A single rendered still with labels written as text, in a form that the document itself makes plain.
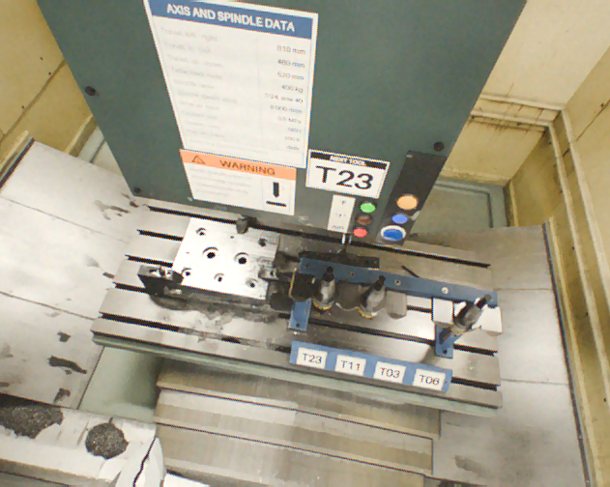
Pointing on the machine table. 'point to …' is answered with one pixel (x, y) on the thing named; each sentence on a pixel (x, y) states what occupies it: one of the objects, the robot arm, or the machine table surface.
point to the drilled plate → (232, 289)
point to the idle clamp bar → (342, 259)
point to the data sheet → (238, 75)
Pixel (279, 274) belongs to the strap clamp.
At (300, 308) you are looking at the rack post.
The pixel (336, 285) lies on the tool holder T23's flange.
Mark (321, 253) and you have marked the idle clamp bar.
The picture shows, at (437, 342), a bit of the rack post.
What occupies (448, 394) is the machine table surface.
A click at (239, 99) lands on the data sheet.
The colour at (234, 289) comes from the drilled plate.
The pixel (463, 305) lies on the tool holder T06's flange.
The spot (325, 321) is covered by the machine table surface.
